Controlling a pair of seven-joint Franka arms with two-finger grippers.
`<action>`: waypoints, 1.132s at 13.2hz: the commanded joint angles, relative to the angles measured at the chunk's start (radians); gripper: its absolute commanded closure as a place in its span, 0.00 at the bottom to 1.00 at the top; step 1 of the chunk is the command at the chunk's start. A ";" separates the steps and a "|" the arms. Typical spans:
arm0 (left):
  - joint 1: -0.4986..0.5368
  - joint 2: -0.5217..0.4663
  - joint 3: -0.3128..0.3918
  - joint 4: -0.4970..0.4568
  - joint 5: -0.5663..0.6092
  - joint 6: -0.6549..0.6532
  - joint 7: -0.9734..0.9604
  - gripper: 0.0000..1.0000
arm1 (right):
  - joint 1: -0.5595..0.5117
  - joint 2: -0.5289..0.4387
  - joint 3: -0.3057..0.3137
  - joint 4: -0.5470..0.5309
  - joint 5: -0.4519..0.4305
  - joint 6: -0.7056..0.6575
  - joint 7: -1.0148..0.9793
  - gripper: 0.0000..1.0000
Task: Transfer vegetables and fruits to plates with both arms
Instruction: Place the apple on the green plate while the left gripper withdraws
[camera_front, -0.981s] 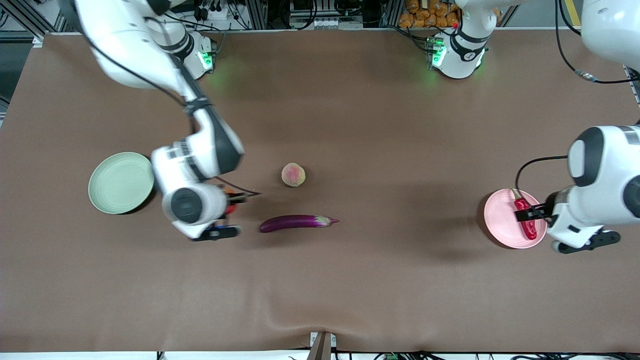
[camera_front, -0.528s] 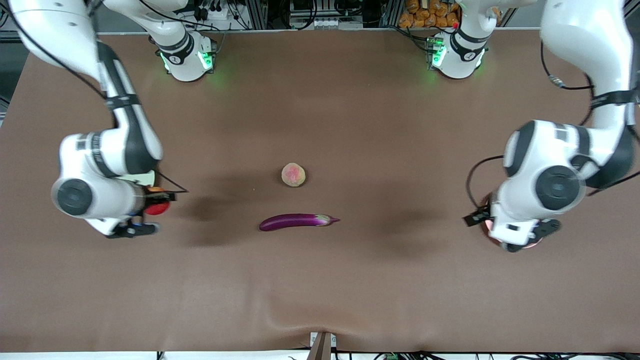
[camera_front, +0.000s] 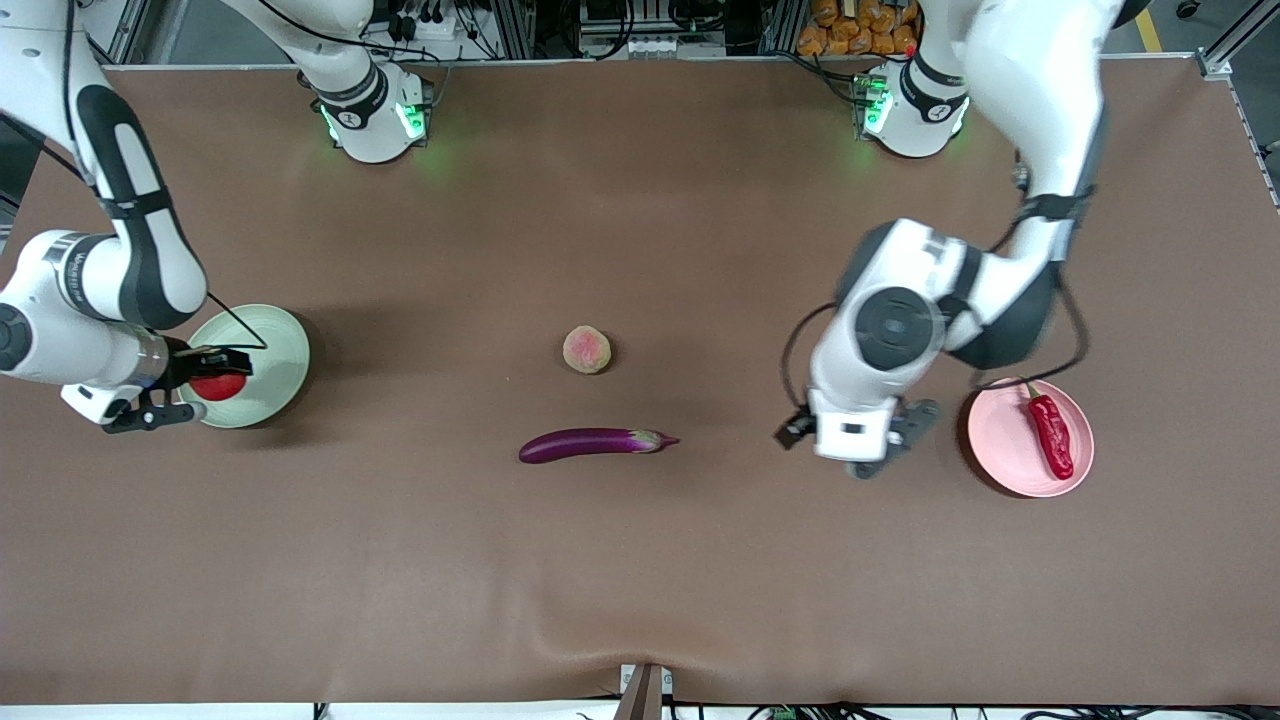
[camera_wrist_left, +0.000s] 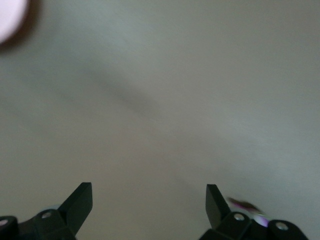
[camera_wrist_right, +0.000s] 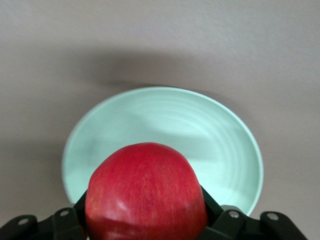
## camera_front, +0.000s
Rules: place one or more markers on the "red pomegranate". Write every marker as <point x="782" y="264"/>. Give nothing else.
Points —
<point x="220" y="388"/>

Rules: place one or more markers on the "aluminium frame post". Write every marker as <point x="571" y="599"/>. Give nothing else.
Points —
<point x="782" y="25"/>
<point x="512" y="30"/>

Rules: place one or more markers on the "white power strip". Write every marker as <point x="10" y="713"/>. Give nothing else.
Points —
<point x="430" y="28"/>

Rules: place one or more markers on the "pale green round plate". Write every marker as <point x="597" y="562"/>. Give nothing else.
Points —
<point x="270" y="380"/>

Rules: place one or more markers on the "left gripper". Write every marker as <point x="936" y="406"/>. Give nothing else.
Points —
<point x="787" y="434"/>

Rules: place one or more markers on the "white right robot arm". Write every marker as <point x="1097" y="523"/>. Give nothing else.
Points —
<point x="140" y="250"/>

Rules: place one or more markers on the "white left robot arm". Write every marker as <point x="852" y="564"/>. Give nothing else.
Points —
<point x="890" y="260"/>

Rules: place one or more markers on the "brown table cloth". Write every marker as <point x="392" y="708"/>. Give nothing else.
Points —
<point x="640" y="560"/>

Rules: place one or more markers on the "aluminium frame strut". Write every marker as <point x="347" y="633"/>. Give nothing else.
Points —
<point x="120" y="30"/>
<point x="1225" y="55"/>

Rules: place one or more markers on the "purple eggplant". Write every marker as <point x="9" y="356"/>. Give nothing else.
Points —
<point x="580" y="444"/>

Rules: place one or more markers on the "green-pink peach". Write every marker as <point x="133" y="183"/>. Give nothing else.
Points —
<point x="587" y="350"/>

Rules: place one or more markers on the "red chili pepper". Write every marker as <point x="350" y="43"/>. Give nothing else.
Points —
<point x="1052" y="435"/>

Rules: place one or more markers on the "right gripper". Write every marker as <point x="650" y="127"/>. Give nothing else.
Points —
<point x="186" y="365"/>

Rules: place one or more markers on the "orange packaged goods pile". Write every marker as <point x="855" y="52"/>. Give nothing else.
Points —
<point x="850" y="35"/>

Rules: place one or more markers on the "pink round plate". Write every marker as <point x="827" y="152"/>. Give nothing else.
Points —
<point x="1000" y="440"/>

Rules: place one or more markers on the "grey equipment box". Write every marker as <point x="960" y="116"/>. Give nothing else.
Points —
<point x="650" y="45"/>

